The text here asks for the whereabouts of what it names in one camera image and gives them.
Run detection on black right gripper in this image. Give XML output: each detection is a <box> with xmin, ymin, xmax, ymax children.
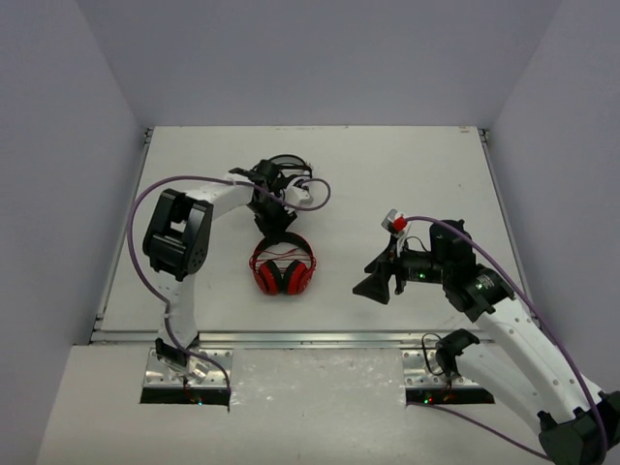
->
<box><xmin>354</xmin><ymin>234</ymin><xmax>450</xmax><ymax>305</ymax></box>

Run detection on red black headphones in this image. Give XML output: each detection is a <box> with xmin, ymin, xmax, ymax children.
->
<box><xmin>249</xmin><ymin>232</ymin><xmax>317</xmax><ymax>295</ymax></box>

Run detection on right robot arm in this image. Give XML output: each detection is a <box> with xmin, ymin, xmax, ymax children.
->
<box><xmin>353</xmin><ymin>210</ymin><xmax>619</xmax><ymax>464</ymax></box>

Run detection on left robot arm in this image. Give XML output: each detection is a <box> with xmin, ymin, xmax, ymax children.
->
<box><xmin>142</xmin><ymin>154</ymin><xmax>316</xmax><ymax>366</ymax></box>

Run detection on white black headphones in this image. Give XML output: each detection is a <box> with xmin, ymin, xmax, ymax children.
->
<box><xmin>266</xmin><ymin>154</ymin><xmax>313</xmax><ymax>194</ymax></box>

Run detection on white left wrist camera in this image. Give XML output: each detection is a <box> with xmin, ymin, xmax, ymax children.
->
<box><xmin>284</xmin><ymin>176</ymin><xmax>313</xmax><ymax>207</ymax></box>

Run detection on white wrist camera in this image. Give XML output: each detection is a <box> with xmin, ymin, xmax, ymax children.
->
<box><xmin>284</xmin><ymin>176</ymin><xmax>313</xmax><ymax>207</ymax></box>
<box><xmin>381</xmin><ymin>208</ymin><xmax>410</xmax><ymax>257</ymax></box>

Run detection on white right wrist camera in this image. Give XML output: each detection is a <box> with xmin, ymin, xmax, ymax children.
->
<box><xmin>381</xmin><ymin>208</ymin><xmax>410</xmax><ymax>257</ymax></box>

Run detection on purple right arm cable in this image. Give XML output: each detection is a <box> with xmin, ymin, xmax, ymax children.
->
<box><xmin>404</xmin><ymin>215</ymin><xmax>611</xmax><ymax>461</ymax></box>

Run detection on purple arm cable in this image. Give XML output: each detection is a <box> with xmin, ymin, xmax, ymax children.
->
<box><xmin>404</xmin><ymin>215</ymin><xmax>611</xmax><ymax>461</ymax></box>
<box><xmin>125</xmin><ymin>174</ymin><xmax>333</xmax><ymax>388</ymax></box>

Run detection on right metal base bracket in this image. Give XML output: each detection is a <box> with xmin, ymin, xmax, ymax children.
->
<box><xmin>401</xmin><ymin>348</ymin><xmax>477</xmax><ymax>389</ymax></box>

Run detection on metal base bracket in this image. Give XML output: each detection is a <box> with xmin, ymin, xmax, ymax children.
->
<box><xmin>142</xmin><ymin>348</ymin><xmax>233</xmax><ymax>389</ymax></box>
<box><xmin>401</xmin><ymin>348</ymin><xmax>477</xmax><ymax>389</ymax></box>

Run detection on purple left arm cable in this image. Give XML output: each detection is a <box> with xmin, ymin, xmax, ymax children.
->
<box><xmin>125</xmin><ymin>174</ymin><xmax>333</xmax><ymax>388</ymax></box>

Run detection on left metal base bracket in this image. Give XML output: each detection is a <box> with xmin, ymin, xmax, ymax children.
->
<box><xmin>142</xmin><ymin>348</ymin><xmax>233</xmax><ymax>389</ymax></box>

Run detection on aluminium table edge rail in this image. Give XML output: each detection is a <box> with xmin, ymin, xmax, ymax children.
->
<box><xmin>91</xmin><ymin>329</ymin><xmax>495</xmax><ymax>349</ymax></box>

